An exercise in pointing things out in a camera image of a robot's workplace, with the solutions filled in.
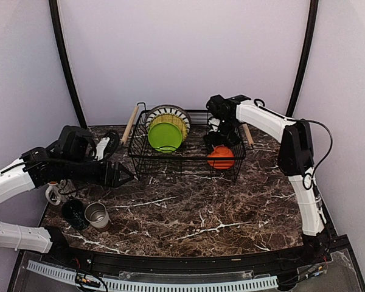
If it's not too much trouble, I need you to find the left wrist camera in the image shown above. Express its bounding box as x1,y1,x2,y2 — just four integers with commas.
94,130,120,161

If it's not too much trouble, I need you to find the dark green mug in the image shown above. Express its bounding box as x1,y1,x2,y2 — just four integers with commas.
61,199,89,231

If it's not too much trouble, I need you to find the black front rail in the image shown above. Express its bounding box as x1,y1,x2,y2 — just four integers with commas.
42,246,332,275

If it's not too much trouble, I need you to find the yellow woven plate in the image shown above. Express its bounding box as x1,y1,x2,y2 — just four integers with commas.
148,114,190,141

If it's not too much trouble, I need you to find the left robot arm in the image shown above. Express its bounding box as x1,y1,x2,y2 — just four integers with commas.
0,125,134,265

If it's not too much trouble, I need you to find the patterned white mug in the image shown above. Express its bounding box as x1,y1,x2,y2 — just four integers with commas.
45,179,76,206

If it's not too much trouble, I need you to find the wooden rack handle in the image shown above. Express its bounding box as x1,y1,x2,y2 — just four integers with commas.
121,105,139,145
242,123,254,149

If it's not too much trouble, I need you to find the blue striped white plate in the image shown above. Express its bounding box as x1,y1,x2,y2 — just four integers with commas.
145,105,192,132

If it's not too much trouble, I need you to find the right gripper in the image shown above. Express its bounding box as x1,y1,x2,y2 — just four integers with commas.
204,117,241,153

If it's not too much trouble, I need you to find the white cable duct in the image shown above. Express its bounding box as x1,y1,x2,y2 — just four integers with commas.
27,260,278,292

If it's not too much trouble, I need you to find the right wooden rack handle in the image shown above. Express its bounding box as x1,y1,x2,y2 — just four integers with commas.
242,123,254,149

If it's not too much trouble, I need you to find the orange bowl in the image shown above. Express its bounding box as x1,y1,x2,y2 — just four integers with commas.
207,145,235,170

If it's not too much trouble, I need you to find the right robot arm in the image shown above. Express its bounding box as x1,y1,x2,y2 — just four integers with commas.
204,95,326,237

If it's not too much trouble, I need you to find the white brown-band cup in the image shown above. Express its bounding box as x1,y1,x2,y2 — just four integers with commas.
85,203,111,232

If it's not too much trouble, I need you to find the black wire dish rack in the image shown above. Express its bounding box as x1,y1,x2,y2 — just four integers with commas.
128,109,246,181

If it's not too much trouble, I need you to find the left wooden rack handle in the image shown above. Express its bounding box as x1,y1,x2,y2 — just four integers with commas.
121,105,139,145

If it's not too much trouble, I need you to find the green plastic plate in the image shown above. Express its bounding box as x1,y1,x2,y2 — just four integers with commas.
148,122,183,153

